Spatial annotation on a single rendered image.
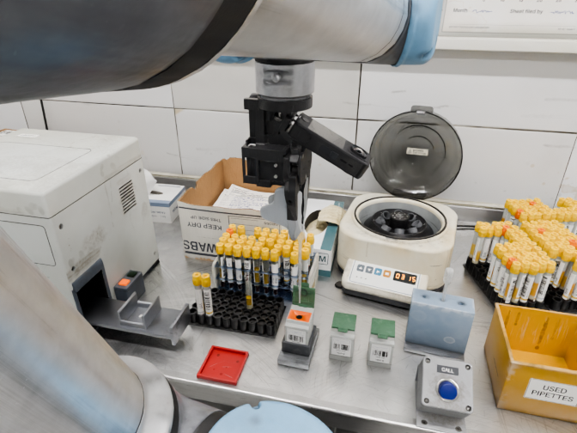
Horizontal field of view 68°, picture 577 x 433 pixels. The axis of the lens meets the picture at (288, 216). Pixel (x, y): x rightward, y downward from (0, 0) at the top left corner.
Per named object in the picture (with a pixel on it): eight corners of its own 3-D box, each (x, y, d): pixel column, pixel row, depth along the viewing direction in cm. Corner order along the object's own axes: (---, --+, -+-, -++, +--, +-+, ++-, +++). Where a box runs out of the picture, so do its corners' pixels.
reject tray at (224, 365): (197, 378, 70) (196, 375, 70) (212, 348, 76) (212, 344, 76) (235, 386, 69) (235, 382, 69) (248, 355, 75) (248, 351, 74)
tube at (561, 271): (555, 298, 87) (573, 254, 82) (547, 295, 88) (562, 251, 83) (557, 294, 88) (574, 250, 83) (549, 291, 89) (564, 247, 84)
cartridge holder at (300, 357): (277, 364, 73) (276, 349, 71) (291, 328, 80) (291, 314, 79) (308, 371, 72) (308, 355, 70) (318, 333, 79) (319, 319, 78)
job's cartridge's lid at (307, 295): (293, 282, 73) (294, 280, 74) (292, 305, 75) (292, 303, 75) (315, 285, 72) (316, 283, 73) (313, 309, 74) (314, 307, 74)
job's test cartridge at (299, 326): (284, 350, 74) (284, 322, 71) (291, 331, 78) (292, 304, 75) (307, 354, 73) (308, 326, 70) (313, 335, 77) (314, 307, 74)
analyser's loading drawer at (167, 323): (71, 326, 78) (64, 304, 76) (94, 303, 84) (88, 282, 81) (175, 345, 74) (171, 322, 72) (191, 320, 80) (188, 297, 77)
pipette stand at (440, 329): (403, 350, 75) (410, 307, 71) (406, 325, 81) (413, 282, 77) (463, 364, 73) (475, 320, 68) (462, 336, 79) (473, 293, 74)
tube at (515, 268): (497, 306, 85) (510, 260, 80) (506, 306, 85) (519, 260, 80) (501, 311, 84) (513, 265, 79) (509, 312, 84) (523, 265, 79)
